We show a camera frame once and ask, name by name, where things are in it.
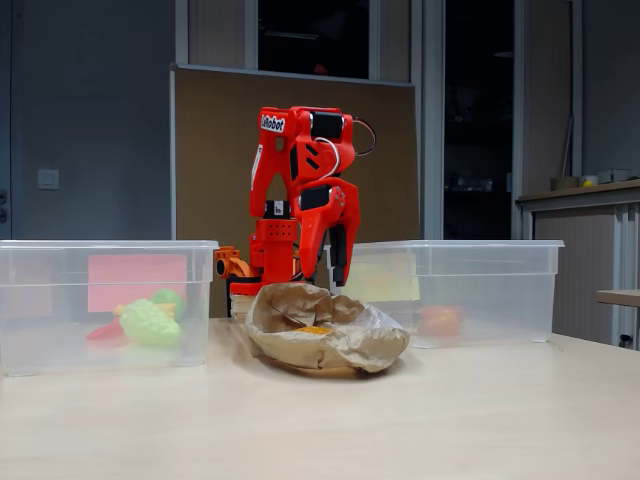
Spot yellow-green paper sheet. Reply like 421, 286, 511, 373
344, 252, 421, 303

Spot green toy apple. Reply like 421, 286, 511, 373
150, 288, 187, 314

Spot red toy chili pepper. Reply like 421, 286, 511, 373
85, 318, 124, 342

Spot crumpled brown paper bag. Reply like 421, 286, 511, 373
243, 283, 411, 374

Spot small wooden side table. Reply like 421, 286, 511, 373
595, 288, 640, 307

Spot brown cork board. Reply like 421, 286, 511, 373
169, 63, 420, 319

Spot wooden base block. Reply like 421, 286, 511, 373
229, 293, 264, 319

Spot brown toy donut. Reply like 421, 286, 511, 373
418, 305, 464, 337

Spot pink paper sheet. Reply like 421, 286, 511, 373
87, 253, 188, 313

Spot grey cabinet with wooden top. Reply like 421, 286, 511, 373
516, 179, 640, 346

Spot light green toy grapes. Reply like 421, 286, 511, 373
118, 298, 182, 348

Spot wrist servo cable loop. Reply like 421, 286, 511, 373
352, 116, 377, 157

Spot orange clamp with round hole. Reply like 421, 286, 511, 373
214, 245, 254, 279

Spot clear plastic bin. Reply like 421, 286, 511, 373
344, 239, 565, 350
0, 239, 220, 377

